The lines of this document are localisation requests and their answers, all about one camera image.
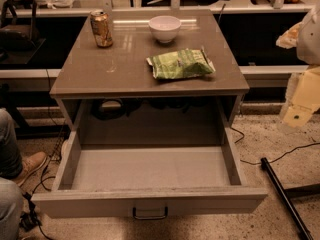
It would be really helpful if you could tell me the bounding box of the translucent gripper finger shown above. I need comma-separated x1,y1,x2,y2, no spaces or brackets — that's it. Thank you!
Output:
276,22,301,49
277,73,300,134

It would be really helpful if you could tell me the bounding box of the green jalapeno chip bag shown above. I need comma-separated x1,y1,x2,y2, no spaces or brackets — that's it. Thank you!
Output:
146,49,215,80

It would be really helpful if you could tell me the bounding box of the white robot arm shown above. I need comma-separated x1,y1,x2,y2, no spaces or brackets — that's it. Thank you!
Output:
276,3,320,128

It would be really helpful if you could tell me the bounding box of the grey drawer cabinet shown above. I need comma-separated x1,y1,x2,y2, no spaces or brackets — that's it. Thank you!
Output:
51,10,249,146

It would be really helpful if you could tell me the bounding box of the open top drawer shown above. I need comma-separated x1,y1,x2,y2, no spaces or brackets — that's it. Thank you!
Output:
32,127,267,218

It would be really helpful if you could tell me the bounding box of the black bag on shelf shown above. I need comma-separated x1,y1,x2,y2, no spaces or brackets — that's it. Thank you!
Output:
0,0,45,65

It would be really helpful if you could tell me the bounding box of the black metal stand leg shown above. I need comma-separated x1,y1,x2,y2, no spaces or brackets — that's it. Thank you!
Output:
261,158,320,240

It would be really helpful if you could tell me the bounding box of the white ceramic bowl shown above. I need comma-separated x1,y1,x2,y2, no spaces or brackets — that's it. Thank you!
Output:
148,15,181,43

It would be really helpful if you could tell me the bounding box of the gold soda can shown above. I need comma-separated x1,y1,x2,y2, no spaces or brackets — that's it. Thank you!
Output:
90,10,113,48

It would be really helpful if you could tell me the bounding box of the tan leather shoe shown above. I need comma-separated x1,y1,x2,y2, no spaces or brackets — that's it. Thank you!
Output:
13,152,47,187

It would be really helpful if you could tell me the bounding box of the person's leg in jeans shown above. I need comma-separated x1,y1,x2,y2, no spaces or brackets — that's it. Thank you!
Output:
0,109,23,179

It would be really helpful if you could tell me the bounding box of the person's knee in jeans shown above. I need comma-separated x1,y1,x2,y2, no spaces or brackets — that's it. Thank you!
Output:
0,178,23,240

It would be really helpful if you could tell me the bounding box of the black floor cable right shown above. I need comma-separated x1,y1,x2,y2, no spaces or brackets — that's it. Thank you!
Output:
230,126,320,167

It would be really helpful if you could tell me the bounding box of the coiled black cable behind cabinet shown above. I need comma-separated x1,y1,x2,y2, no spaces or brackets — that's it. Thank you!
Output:
90,98,144,121

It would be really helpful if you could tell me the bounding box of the black drawer handle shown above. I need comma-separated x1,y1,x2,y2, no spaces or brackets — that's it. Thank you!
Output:
132,207,169,221

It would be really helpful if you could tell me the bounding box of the black floor cables left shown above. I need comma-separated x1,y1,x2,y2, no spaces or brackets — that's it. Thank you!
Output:
18,68,68,240

